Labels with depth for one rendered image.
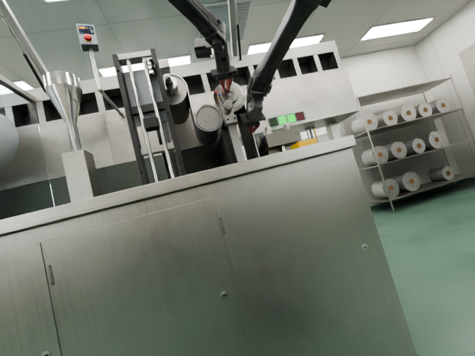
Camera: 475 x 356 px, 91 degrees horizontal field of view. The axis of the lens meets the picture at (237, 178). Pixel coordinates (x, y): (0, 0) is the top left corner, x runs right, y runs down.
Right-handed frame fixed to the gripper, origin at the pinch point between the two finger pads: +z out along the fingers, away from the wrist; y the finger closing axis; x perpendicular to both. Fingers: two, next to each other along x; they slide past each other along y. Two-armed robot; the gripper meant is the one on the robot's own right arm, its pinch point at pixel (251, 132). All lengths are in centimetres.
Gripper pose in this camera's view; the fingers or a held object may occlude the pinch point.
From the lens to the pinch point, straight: 110.4
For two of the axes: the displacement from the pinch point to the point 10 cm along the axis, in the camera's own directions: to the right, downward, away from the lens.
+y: 9.6, -2.4, 1.7
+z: 0.1, 6.0, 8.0
